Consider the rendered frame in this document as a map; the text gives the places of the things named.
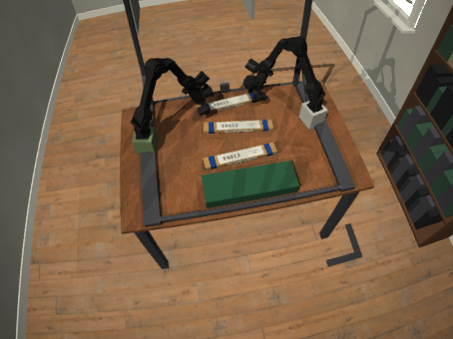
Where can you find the tan cardboard box with white label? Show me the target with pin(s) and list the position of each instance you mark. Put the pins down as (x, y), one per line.
(231, 102)

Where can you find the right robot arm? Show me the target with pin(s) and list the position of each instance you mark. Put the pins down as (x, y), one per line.
(153, 70)

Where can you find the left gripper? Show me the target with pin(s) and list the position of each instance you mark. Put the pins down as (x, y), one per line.
(258, 95)

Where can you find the white welding electrode pack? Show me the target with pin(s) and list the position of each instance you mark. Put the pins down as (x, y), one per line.
(239, 156)
(238, 126)

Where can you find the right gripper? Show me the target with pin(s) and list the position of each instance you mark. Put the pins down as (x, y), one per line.
(204, 108)

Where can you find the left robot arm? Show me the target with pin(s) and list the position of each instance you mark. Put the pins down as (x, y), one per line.
(298, 47)

